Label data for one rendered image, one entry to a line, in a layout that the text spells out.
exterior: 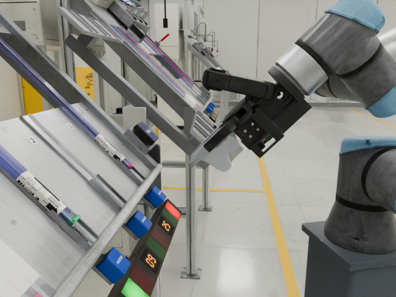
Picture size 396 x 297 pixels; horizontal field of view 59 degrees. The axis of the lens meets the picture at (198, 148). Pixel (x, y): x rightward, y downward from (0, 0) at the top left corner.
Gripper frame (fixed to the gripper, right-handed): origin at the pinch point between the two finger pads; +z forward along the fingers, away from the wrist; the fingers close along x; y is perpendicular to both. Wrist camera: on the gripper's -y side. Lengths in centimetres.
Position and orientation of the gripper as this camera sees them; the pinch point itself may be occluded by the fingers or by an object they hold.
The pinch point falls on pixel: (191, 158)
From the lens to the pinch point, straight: 59.6
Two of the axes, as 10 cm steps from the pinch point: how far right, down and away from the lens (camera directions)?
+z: -6.9, 6.8, 2.4
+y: 7.1, 7.0, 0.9
